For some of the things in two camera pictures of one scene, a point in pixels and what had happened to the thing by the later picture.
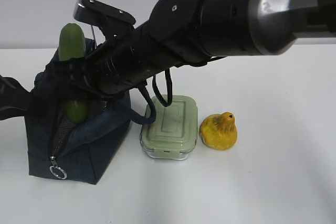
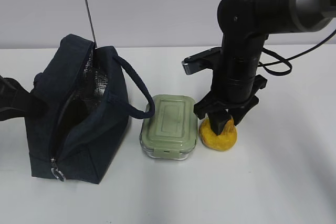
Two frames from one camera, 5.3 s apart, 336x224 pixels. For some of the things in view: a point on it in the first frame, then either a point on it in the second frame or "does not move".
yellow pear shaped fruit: [219, 131] does not move
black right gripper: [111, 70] -> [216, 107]
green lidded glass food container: [173, 135] does not move
